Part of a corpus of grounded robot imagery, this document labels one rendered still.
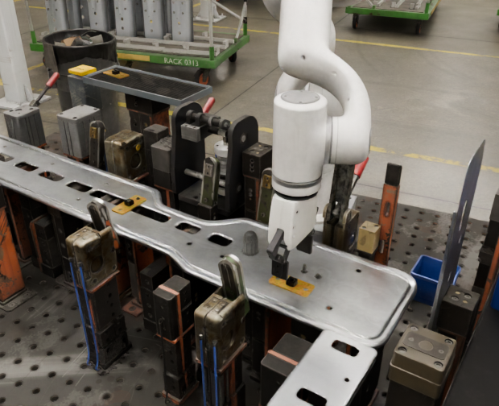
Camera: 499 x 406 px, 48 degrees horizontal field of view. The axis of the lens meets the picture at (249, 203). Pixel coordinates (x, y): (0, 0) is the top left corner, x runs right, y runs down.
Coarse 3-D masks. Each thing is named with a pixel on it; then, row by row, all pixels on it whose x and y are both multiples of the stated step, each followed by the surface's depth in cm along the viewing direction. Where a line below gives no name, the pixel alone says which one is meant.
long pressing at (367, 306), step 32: (0, 160) 151; (32, 160) 151; (64, 160) 151; (32, 192) 137; (64, 192) 136; (128, 192) 136; (128, 224) 124; (160, 224) 124; (192, 224) 124; (224, 224) 124; (256, 224) 123; (192, 256) 113; (256, 256) 113; (288, 256) 113; (320, 256) 113; (352, 256) 113; (256, 288) 104; (320, 288) 104; (352, 288) 104; (384, 288) 104; (416, 288) 105; (320, 320) 97; (352, 320) 97; (384, 320) 97
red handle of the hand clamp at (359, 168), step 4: (368, 160) 120; (356, 164) 119; (360, 164) 119; (364, 164) 119; (356, 168) 119; (360, 168) 119; (364, 168) 119; (356, 172) 118; (360, 172) 118; (356, 176) 118; (360, 176) 119; (356, 180) 118; (352, 184) 117; (352, 188) 117; (352, 192) 118; (340, 204) 116; (336, 208) 116; (340, 208) 115; (332, 212) 116; (336, 212) 115; (336, 216) 115
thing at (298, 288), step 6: (288, 276) 107; (270, 282) 106; (276, 282) 106; (282, 282) 106; (288, 282) 104; (294, 282) 104; (300, 282) 106; (306, 282) 106; (288, 288) 104; (294, 288) 104; (300, 288) 104; (312, 288) 104; (300, 294) 103; (306, 294) 103
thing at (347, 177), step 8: (336, 168) 112; (344, 168) 112; (352, 168) 111; (336, 176) 113; (344, 176) 112; (352, 176) 112; (336, 184) 114; (344, 184) 113; (336, 192) 114; (344, 192) 112; (336, 200) 115; (344, 200) 113; (328, 208) 116; (344, 208) 114; (328, 216) 116
